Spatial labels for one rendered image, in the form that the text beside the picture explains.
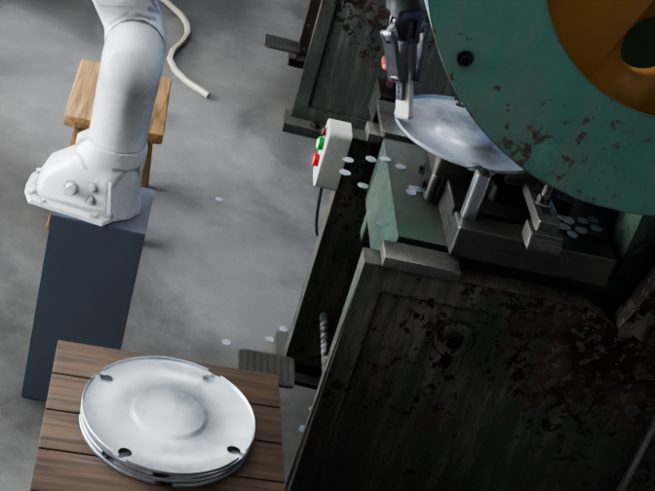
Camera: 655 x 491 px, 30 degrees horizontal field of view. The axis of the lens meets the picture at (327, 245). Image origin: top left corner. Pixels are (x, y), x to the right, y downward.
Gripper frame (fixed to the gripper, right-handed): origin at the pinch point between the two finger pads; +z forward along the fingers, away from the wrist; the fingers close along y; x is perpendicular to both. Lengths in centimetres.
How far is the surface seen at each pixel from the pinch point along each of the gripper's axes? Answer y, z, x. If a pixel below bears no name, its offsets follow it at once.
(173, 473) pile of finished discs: 65, 48, 5
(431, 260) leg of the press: 13.1, 24.3, 16.1
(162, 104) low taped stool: -28, 19, -95
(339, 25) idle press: -116, 11, -109
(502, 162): -6.1, 10.1, 17.8
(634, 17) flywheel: 16, -22, 52
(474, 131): -10.2, 6.4, 8.9
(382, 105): -1.1, 2.2, -5.9
